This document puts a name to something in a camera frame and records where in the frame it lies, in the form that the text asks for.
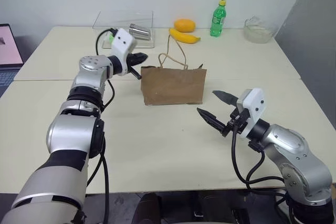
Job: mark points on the dark rounded shape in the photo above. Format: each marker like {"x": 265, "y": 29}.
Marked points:
{"x": 147, "y": 208}

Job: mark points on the brown paper bag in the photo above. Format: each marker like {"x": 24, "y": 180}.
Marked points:
{"x": 173, "y": 85}

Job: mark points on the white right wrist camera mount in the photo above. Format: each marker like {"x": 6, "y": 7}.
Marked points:
{"x": 256, "y": 103}

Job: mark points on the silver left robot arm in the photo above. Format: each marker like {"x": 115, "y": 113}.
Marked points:
{"x": 73, "y": 132}

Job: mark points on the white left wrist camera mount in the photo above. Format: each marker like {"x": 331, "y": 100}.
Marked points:
{"x": 122, "y": 43}

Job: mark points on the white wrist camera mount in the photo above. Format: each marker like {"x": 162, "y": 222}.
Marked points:
{"x": 122, "y": 43}
{"x": 256, "y": 103}

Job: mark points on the silver metal can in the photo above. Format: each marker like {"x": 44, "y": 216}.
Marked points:
{"x": 140, "y": 32}

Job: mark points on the orange round fruit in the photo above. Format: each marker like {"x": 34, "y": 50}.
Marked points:
{"x": 185, "y": 25}

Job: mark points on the yellow banana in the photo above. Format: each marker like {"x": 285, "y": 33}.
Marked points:
{"x": 183, "y": 37}

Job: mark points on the laptop with pink screen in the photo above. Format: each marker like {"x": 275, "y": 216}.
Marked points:
{"x": 9, "y": 48}

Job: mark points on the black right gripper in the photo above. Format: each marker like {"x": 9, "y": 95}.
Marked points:
{"x": 239, "y": 120}

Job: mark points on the clear glass bowl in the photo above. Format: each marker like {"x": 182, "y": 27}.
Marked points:
{"x": 258, "y": 32}

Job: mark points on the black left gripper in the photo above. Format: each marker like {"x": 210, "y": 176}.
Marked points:
{"x": 130, "y": 62}

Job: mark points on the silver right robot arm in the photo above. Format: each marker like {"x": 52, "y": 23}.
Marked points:
{"x": 302, "y": 161}

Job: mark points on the green bottle with yellow cap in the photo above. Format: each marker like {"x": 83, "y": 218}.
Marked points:
{"x": 218, "y": 22}

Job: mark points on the clear plastic box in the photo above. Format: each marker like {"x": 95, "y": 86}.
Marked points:
{"x": 147, "y": 19}

